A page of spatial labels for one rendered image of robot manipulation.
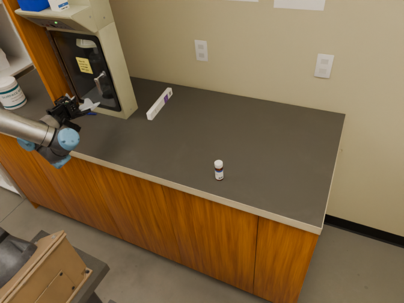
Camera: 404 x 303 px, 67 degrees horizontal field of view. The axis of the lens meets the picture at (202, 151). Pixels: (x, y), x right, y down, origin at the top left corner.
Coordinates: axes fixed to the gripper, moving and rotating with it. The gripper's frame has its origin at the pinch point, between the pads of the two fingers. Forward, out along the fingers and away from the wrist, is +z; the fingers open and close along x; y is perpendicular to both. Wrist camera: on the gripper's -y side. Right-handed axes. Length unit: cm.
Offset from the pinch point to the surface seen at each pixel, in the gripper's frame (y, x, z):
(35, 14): 35.7, 15.3, 3.1
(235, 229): -45, -76, -10
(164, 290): -115, -34, -26
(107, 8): 32.9, -4.2, 23.7
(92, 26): 29.4, -4.4, 12.2
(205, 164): -21, -58, 1
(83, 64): 9.9, 11.0, 13.5
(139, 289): -115, -19, -31
